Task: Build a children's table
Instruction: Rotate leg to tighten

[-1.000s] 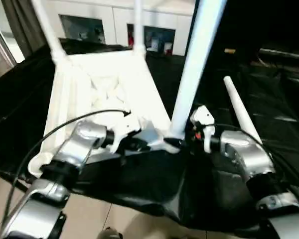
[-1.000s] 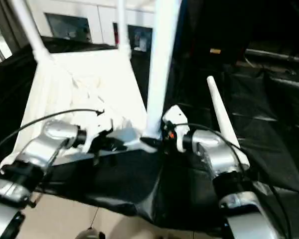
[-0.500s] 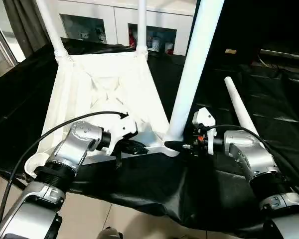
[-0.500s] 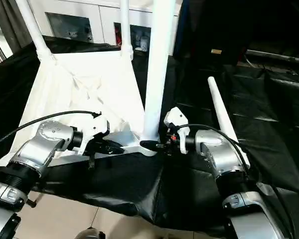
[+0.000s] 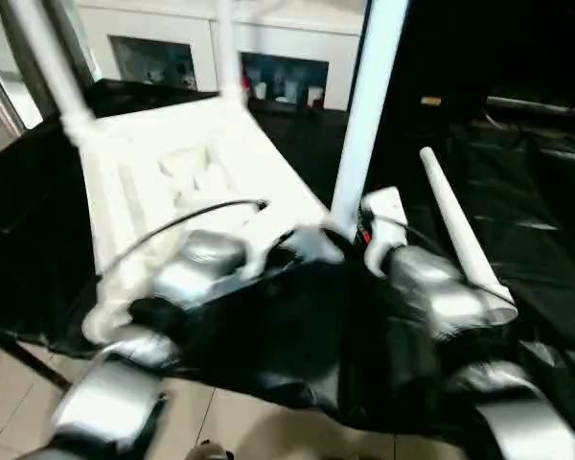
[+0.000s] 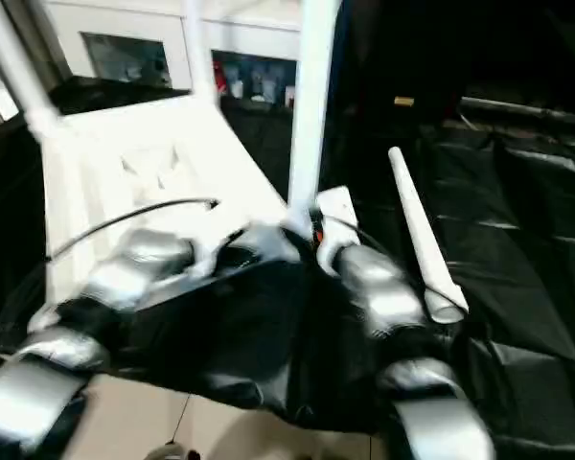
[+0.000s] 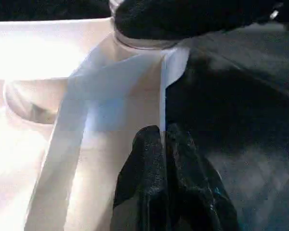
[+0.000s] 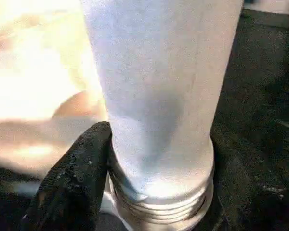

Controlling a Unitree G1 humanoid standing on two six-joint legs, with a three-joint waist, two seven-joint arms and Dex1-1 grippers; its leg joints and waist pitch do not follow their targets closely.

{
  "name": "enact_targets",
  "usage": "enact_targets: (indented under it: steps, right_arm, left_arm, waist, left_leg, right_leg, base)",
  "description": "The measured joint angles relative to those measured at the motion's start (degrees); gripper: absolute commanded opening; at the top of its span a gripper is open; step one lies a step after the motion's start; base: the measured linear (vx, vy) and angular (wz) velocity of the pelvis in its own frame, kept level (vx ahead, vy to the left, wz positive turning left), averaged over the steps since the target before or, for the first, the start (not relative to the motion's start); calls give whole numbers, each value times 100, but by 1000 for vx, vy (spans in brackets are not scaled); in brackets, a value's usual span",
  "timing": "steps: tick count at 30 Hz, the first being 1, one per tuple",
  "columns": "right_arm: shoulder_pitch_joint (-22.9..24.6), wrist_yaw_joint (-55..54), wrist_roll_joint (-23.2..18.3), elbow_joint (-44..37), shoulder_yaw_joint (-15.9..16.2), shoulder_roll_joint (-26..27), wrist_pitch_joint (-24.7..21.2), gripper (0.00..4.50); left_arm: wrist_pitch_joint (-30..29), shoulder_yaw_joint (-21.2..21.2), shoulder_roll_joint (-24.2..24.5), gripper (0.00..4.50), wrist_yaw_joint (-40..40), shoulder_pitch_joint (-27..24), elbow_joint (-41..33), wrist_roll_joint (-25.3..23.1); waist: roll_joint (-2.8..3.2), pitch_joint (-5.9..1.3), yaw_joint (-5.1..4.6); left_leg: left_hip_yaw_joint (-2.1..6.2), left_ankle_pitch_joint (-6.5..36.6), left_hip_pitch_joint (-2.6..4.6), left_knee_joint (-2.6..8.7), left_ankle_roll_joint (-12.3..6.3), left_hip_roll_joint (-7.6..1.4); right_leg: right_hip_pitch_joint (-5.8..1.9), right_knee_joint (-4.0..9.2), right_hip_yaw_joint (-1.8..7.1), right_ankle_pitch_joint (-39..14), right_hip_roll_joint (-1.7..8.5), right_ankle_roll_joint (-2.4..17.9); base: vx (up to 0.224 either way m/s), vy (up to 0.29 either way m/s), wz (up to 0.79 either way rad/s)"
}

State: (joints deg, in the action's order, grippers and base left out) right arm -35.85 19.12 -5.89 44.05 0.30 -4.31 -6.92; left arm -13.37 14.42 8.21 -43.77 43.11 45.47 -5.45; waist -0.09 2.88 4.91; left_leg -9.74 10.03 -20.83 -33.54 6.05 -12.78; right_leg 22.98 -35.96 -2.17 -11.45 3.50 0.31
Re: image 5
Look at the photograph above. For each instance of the white plastic table leg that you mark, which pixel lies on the white plastic table leg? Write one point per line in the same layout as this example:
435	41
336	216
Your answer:
455	220
230	52
369	105
62	72

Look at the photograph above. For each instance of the white plastic table top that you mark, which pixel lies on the white plastic table top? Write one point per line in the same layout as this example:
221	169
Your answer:
182	158

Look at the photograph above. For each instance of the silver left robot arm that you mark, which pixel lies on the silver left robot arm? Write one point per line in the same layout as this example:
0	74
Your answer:
191	273

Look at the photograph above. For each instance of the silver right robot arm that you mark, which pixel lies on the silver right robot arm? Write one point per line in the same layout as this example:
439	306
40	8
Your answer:
431	282

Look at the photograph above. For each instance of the black mat cover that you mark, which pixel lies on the black mat cover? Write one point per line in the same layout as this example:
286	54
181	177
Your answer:
532	215

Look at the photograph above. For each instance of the black case with gold label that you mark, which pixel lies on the black case with gold label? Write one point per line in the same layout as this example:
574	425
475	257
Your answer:
436	52

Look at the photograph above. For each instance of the dark robot foot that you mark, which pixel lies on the dark robot foot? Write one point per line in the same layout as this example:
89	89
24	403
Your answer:
211	450

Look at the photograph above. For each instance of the grey metal rod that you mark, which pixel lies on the grey metal rod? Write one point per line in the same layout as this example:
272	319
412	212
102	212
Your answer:
536	106

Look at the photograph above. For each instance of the white cabinet with glass doors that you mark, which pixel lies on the white cabinet with glass doors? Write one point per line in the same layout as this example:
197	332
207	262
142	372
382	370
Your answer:
287	33

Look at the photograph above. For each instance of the black metal stand leg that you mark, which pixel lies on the black metal stand leg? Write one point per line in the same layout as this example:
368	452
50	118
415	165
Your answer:
33	359

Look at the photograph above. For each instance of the grey curtain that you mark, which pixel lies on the grey curtain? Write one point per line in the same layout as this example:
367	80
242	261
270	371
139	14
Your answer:
72	33

